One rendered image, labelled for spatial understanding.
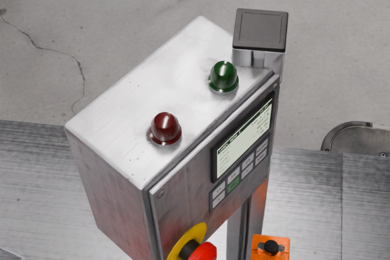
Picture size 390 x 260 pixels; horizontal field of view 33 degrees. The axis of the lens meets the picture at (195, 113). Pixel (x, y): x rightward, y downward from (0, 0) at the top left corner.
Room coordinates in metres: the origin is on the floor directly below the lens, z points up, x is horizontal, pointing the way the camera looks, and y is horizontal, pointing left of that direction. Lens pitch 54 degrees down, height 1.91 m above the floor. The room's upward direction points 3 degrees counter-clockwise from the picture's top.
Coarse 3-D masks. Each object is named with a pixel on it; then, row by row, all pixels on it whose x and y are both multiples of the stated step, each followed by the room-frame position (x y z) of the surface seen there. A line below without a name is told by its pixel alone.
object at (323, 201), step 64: (0, 128) 0.76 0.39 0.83; (0, 192) 0.62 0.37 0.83; (64, 192) 0.61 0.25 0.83; (320, 192) 0.58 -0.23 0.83; (384, 192) 0.58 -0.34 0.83; (0, 256) 0.49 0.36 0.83; (64, 256) 0.48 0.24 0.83; (128, 256) 0.48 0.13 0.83; (320, 256) 0.46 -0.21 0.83; (384, 256) 0.45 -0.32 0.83
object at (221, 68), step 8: (216, 64) 0.35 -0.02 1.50; (224, 64) 0.35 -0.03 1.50; (232, 64) 0.35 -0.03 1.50; (216, 72) 0.34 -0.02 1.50; (224, 72) 0.34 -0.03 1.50; (232, 72) 0.34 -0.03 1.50; (208, 80) 0.34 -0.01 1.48; (216, 80) 0.34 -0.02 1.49; (224, 80) 0.33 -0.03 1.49; (232, 80) 0.34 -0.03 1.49; (216, 88) 0.34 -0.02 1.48; (224, 88) 0.33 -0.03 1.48; (232, 88) 0.33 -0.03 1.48
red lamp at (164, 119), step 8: (152, 120) 0.30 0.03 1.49; (160, 120) 0.29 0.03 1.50; (168, 120) 0.29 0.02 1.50; (176, 120) 0.30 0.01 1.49; (152, 128) 0.29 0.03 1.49; (160, 128) 0.29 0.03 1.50; (168, 128) 0.29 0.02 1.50; (176, 128) 0.29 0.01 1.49; (152, 136) 0.29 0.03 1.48; (160, 136) 0.28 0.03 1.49; (168, 136) 0.28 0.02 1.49; (176, 136) 0.29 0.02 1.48; (160, 144) 0.28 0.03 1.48; (168, 144) 0.28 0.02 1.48; (176, 144) 0.28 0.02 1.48
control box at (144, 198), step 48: (192, 48) 0.39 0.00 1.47; (144, 96) 0.33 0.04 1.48; (192, 96) 0.33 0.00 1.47; (240, 96) 0.33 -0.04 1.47; (96, 144) 0.29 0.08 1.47; (144, 144) 0.29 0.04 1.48; (192, 144) 0.29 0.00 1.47; (96, 192) 0.29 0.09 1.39; (144, 192) 0.25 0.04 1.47; (192, 192) 0.27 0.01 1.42; (240, 192) 0.32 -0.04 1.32; (144, 240) 0.25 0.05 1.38
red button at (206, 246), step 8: (192, 240) 0.27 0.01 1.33; (184, 248) 0.26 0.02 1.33; (192, 248) 0.26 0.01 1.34; (200, 248) 0.25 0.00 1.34; (208, 248) 0.25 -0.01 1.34; (216, 248) 0.26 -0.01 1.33; (184, 256) 0.25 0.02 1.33; (192, 256) 0.25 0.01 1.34; (200, 256) 0.25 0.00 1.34; (208, 256) 0.25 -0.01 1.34; (216, 256) 0.25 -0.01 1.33
